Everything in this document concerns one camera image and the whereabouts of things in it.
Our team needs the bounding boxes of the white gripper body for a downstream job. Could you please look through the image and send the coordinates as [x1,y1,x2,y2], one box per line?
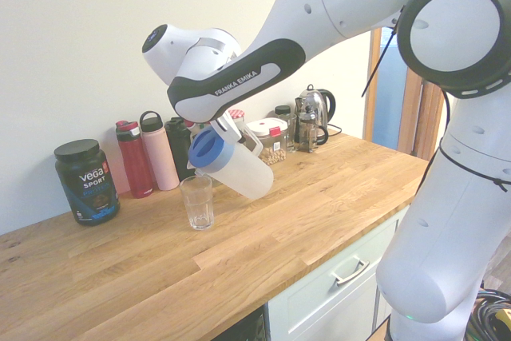
[210,110,246,144]

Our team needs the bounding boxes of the translucent pitcher with blue lid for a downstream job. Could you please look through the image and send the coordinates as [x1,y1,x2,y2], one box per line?
[185,123,275,200]

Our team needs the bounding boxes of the black water bottle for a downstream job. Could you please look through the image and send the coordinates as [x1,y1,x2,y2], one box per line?
[164,117,196,182]

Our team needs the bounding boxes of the red water bottle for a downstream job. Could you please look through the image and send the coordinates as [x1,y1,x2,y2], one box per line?
[115,120,155,200]

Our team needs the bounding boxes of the jar with red checkered lid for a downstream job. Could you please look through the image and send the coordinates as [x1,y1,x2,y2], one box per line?
[228,108,246,130]

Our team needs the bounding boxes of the food container with white lid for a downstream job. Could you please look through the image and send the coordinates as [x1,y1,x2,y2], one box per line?
[245,118,290,167]

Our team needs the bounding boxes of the glass jar with black lid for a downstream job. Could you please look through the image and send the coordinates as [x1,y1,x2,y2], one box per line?
[274,105,299,154]

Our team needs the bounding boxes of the glass French press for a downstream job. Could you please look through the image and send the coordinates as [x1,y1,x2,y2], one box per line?
[295,97,330,154]

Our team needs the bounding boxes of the pink insulated bottle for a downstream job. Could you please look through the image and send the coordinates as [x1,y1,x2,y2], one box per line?
[139,110,180,192]

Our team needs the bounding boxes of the clear faceted drinking glass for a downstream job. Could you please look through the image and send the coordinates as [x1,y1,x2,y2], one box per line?
[179,175,216,232]

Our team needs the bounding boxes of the steel electric kettle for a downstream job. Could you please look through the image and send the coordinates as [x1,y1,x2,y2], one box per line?
[299,84,337,134]

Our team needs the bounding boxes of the black Vega protein tub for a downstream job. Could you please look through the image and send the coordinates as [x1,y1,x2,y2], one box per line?
[53,139,121,227]

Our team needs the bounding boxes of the pale green cabinet drawer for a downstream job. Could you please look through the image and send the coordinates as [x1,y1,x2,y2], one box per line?
[266,204,412,341]

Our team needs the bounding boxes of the dark appliance under counter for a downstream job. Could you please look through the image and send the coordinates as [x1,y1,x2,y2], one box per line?
[221,305,267,341]

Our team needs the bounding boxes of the yellow power box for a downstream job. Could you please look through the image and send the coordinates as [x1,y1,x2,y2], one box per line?
[494,307,511,339]

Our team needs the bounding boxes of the silver drawer handle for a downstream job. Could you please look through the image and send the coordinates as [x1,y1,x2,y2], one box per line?
[330,259,370,287]

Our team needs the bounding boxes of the wooden door frame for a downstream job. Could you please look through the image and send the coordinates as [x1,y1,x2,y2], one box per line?
[362,25,447,161]

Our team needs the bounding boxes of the black coiled floor cables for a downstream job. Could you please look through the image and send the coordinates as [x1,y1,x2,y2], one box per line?
[470,287,511,341]

